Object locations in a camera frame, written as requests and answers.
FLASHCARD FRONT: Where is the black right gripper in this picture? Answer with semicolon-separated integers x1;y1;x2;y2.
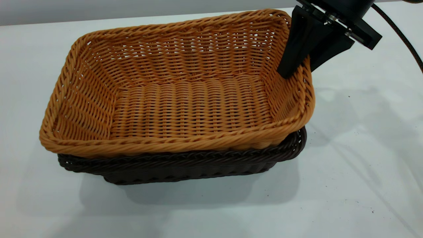
277;0;383;79

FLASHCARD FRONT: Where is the orange woven wicker basket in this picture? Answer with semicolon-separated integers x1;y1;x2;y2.
39;9;315;158

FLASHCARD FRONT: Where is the black woven wicker basket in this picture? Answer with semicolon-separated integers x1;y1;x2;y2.
58;126;307;185

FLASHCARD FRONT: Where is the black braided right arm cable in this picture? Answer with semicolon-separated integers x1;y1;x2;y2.
372;3;423;74

